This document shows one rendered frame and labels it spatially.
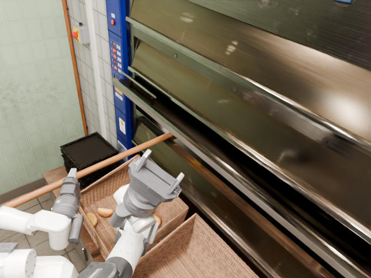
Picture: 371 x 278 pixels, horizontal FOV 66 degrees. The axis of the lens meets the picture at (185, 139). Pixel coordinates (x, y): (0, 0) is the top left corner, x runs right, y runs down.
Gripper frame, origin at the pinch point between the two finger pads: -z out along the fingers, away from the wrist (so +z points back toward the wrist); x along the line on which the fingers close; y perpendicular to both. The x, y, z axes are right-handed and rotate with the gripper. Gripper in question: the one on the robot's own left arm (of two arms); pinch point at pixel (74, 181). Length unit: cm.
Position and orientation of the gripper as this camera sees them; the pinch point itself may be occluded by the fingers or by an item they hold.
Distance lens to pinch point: 124.9
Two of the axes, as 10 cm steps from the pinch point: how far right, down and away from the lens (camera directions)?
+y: 9.9, 0.1, 1.1
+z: 0.8, 6.2, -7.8
